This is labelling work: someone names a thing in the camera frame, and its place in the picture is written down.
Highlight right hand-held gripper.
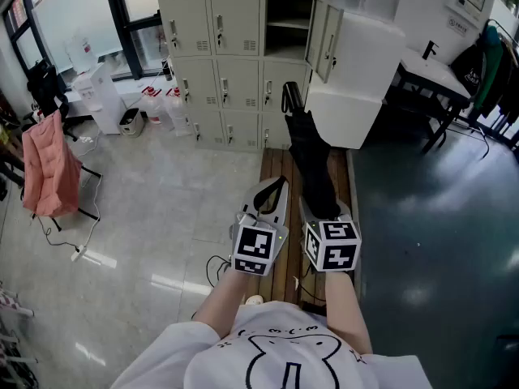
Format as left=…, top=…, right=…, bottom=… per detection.
left=298, top=195, right=362, bottom=273

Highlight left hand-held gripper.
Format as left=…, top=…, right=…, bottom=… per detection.
left=230, top=177, right=290, bottom=277

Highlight black umbrella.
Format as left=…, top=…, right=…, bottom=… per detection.
left=281, top=80, right=342, bottom=220

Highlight grey metal locker cabinet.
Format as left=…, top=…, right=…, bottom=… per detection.
left=153, top=0, right=345, bottom=152

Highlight person's right forearm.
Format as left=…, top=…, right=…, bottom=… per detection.
left=323, top=271, right=374, bottom=356

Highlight person's left forearm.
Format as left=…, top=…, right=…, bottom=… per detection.
left=194, top=266, right=251, bottom=340

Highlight brown wooden slatted bench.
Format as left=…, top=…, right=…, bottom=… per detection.
left=246, top=147, right=362, bottom=312

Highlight clear water jug red cap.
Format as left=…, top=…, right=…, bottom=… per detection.
left=140, top=86, right=172, bottom=126
left=164, top=87, right=192, bottom=138

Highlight person's white printed t-shirt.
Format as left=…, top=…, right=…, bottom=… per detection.
left=108, top=300, right=433, bottom=389

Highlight white waste bin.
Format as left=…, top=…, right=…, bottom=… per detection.
left=118, top=107, right=145, bottom=139

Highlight black table with white top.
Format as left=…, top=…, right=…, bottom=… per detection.
left=380, top=46, right=472, bottom=154

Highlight black faucet-shaped stand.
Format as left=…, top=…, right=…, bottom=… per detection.
left=421, top=40, right=440, bottom=62

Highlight white water dispenser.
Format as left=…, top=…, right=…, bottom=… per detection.
left=71, top=62, right=125, bottom=135

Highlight black tote bag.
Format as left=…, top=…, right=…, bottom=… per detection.
left=449, top=44, right=486, bottom=96

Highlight pink jacket on rack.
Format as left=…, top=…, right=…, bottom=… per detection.
left=20, top=109, right=103, bottom=233

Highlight green hanging garment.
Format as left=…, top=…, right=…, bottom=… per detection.
left=473, top=25, right=504, bottom=111

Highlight dark hanging garments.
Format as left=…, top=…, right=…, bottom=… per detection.
left=482, top=34, right=519, bottom=126

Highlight clear water dispenser bottle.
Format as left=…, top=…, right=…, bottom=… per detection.
left=63, top=34, right=99, bottom=75

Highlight black office chair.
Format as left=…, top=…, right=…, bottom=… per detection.
left=25, top=59, right=80, bottom=142

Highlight looped black cable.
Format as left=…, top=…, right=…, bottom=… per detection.
left=205, top=254, right=233, bottom=289

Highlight white power cable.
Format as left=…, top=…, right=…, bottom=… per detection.
left=74, top=127, right=103, bottom=255

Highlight thin black floor cable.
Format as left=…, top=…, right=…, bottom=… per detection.
left=30, top=212, right=81, bottom=253

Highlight small white wall sign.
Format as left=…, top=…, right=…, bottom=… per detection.
left=447, top=15, right=470, bottom=36

